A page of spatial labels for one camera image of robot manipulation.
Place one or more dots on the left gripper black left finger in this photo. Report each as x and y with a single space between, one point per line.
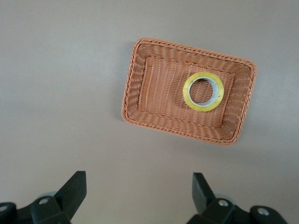
46 210

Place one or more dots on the brown wicker basket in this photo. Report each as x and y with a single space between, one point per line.
158 93

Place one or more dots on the yellow tape roll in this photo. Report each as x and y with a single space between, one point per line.
187 93

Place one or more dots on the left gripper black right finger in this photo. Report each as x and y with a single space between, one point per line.
217 212

